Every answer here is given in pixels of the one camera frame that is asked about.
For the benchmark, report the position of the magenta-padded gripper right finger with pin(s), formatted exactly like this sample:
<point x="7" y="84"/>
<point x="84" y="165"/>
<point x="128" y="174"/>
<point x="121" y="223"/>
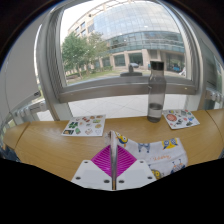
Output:
<point x="136" y="171"/>

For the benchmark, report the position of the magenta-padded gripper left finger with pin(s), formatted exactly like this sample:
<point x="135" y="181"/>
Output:
<point x="90" y="173"/>

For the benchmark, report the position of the white cartoon print towel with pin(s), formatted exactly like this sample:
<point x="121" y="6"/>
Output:
<point x="160" y="153"/>

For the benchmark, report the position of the sticker sheet with green pictures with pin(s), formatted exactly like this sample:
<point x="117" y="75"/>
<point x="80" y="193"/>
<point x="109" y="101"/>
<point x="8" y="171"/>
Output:
<point x="85" y="125"/>

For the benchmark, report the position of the sticker sheet with red circle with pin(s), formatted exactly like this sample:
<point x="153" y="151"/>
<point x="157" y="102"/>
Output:
<point x="180" y="118"/>

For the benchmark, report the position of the clear grey drink bottle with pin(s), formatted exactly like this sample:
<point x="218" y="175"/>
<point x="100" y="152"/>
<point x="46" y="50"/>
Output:
<point x="156" y="93"/>

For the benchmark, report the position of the white roller blind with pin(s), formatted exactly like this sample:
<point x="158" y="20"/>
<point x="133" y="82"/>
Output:
<point x="18" y="73"/>

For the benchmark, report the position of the green tree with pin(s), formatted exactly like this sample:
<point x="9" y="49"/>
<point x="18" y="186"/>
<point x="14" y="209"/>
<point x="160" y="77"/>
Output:
<point x="78" y="50"/>

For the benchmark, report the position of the glass fronted building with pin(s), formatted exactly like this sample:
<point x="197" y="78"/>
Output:
<point x="140" y="26"/>

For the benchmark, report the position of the white rail with knobs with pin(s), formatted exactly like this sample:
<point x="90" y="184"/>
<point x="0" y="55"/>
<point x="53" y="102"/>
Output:
<point x="215" y="96"/>
<point x="31" y="108"/>

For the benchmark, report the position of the grey window frame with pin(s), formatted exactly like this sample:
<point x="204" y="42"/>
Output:
<point x="50" y="66"/>

